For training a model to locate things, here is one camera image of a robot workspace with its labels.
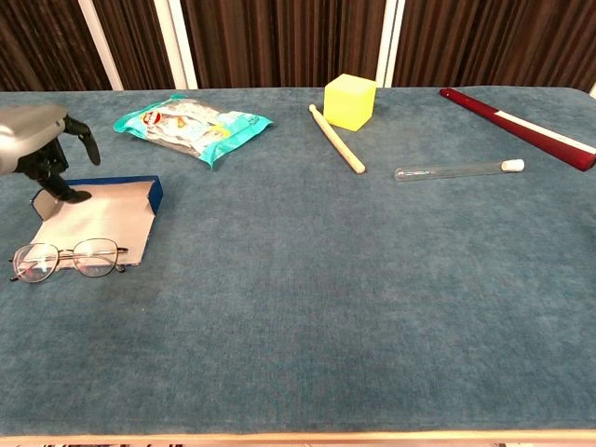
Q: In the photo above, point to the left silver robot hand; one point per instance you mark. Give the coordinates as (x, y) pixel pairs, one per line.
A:
(28, 135)

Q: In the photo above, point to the wide white frame post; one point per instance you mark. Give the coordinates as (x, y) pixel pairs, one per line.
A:
(177, 44)

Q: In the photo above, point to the dark brown pleated curtain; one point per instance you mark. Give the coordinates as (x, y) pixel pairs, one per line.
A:
(279, 42)

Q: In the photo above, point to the yellow cube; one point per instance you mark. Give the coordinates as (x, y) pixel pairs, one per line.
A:
(349, 104)

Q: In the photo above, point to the teal snack bag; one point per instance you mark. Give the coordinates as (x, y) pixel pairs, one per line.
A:
(195, 125)

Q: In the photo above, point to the glass test tube white stopper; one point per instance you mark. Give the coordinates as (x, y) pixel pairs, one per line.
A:
(465, 169)

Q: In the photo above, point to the thin white frame post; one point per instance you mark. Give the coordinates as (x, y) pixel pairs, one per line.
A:
(100, 44)

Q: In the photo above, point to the teal table cloth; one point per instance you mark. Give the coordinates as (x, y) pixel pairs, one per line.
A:
(326, 302)

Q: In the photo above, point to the wooden drumstick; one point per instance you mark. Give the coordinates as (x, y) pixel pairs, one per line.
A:
(335, 139)

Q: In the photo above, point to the blue glasses case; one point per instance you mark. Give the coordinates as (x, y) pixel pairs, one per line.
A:
(107, 219)

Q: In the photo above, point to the thin-framed eyeglasses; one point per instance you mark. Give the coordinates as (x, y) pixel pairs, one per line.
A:
(95, 257)

